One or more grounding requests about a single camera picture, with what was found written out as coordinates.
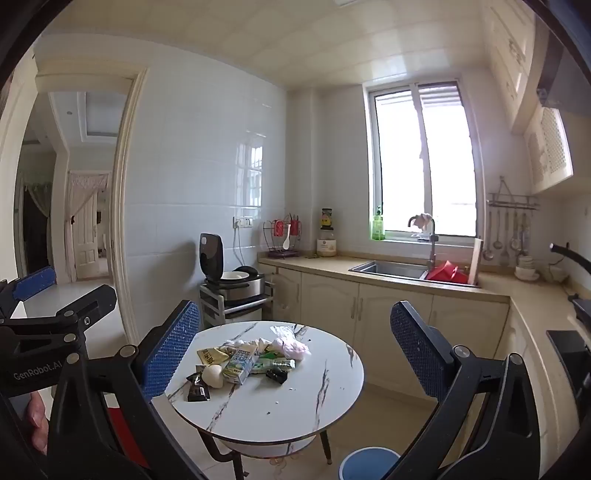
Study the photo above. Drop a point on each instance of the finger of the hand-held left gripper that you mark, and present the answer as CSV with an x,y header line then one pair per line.
x,y
34,282
92,302

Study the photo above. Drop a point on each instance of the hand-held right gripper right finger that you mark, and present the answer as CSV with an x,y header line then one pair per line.
x,y
413,346

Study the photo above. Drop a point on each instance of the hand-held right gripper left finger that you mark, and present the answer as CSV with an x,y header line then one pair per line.
x,y
178,341

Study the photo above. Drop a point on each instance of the yellow snack packet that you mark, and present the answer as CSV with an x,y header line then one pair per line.
x,y
212,356

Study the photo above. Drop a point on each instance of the white egg shell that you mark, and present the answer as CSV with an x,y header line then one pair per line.
x,y
213,374

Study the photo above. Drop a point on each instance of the black snack wrapper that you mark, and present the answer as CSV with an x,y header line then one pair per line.
x,y
199,392

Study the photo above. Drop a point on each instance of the white green milk carton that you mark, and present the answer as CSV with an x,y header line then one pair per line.
x,y
240,368

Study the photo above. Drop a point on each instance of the green wrapper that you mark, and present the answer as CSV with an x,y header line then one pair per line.
x,y
273,364

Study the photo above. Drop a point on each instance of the small black wrapper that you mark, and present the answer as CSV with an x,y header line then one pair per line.
x,y
276,374

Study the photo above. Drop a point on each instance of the clear pink plastic bag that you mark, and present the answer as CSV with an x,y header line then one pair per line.
x,y
292,347

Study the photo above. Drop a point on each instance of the blue trash bin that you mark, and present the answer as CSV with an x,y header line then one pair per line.
x,y
364,464

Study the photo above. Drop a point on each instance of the person's left hand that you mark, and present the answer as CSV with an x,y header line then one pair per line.
x,y
38,417

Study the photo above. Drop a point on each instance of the cream kitchen base cabinet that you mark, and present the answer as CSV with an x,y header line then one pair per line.
x,y
392,314

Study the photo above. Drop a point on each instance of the white kitchen trolley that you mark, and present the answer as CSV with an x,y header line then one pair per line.
x,y
231,310

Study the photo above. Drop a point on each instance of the white panel door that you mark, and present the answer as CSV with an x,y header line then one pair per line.
x,y
87,230

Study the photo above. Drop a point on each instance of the red plastic basin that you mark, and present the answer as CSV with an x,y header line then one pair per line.
x,y
445,272

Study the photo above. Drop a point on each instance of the stainless steel sink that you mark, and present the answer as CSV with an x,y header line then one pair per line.
x,y
388,269

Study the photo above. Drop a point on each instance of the black silver rice cooker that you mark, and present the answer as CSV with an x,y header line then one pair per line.
x,y
241,286

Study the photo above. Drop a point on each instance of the red plastic object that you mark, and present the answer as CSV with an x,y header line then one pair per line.
x,y
124,424

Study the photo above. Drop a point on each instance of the metal kitchen faucet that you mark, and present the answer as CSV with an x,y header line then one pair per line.
x,y
432,249

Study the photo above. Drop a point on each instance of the wooden cutting board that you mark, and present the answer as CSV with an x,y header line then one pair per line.
x,y
475,261

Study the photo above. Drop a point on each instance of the round marble table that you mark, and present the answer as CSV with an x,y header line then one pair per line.
x,y
286,397

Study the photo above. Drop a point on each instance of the green dish soap bottle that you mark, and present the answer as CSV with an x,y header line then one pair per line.
x,y
378,228

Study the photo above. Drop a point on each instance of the pink cloth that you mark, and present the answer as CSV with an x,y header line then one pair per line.
x,y
422,221

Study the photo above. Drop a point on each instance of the clear glass jar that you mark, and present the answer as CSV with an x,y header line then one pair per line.
x,y
327,247

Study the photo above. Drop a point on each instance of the row of hanging metal utensils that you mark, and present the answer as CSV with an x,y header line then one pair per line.
x,y
498,242

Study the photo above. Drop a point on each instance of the stack of white bowls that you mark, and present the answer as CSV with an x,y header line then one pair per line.
x,y
526,272

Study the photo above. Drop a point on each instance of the white plastic spoon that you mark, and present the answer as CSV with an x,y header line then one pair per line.
x,y
286,242

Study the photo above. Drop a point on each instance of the dark bottle yellow label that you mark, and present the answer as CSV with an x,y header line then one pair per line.
x,y
327,218

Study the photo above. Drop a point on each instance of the black gas stove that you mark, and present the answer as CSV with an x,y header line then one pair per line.
x,y
570,355

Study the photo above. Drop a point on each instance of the black wok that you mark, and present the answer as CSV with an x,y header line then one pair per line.
x,y
570,254

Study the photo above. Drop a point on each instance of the white framed window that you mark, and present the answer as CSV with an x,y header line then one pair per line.
x,y
415,161

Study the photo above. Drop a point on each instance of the dark range hood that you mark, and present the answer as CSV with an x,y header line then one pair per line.
x,y
568,78

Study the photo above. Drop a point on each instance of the cream door frame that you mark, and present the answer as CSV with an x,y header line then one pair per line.
x,y
131,184

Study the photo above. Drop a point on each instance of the white wall socket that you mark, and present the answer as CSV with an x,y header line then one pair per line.
x,y
243,221

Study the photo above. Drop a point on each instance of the metal wall utensil rail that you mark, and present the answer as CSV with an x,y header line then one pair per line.
x,y
512,201

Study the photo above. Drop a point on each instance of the cream wall cabinet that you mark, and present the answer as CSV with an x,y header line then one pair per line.
x,y
549,147

